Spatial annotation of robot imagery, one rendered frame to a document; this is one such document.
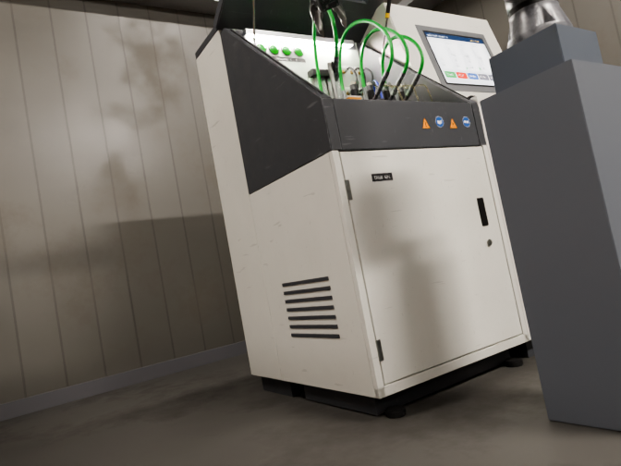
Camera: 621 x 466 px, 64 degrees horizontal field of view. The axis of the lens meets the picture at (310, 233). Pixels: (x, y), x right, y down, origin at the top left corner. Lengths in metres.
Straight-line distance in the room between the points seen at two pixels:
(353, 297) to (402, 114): 0.62
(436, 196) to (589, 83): 0.63
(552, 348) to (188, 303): 2.41
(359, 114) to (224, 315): 2.10
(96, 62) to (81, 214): 0.97
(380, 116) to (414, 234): 0.38
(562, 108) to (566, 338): 0.52
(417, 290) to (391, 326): 0.15
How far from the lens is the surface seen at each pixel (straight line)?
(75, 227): 3.18
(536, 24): 1.38
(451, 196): 1.76
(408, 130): 1.70
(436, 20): 2.60
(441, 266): 1.67
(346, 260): 1.46
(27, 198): 3.19
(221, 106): 2.15
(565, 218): 1.25
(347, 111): 1.56
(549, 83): 1.27
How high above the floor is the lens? 0.46
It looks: 4 degrees up
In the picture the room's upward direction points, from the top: 11 degrees counter-clockwise
